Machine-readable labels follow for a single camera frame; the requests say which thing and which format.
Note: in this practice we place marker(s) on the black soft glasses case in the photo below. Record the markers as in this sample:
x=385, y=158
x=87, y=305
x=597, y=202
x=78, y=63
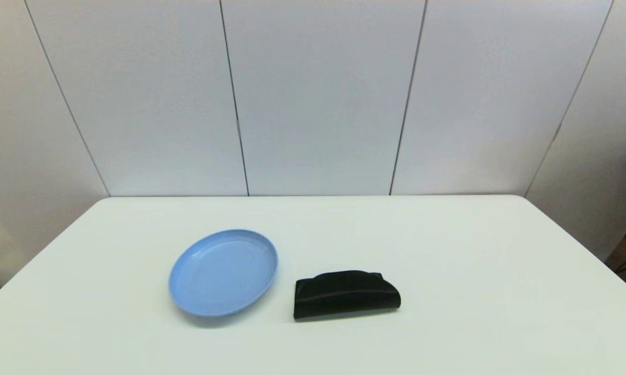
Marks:
x=344, y=296

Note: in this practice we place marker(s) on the blue oval plastic plate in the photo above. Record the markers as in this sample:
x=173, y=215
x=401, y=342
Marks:
x=222, y=273

